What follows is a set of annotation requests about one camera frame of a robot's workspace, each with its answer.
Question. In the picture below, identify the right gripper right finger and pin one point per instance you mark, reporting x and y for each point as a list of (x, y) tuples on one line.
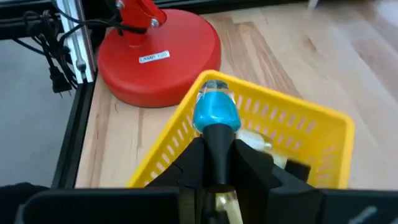
[(264, 177)]

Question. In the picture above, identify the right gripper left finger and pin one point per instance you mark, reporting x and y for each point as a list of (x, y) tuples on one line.
[(186, 168)]

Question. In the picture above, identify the beige nail polish bottle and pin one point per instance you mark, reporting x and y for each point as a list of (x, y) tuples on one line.
[(228, 207)]

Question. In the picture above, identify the teal nail polish bottle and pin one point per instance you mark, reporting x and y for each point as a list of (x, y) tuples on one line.
[(216, 109)]

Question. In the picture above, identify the cream white nail polish bottle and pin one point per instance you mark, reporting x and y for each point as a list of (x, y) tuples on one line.
[(255, 141)]

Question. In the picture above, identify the yellow plastic basket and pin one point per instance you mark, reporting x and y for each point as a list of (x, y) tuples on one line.
[(335, 140)]

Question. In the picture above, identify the red lamp base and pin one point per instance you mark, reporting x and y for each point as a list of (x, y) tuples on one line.
[(174, 71)]

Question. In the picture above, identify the black aluminium table frame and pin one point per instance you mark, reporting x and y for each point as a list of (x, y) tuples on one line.
[(73, 140)]

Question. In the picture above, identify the silver aluminium rail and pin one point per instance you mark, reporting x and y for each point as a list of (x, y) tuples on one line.
[(70, 25)]

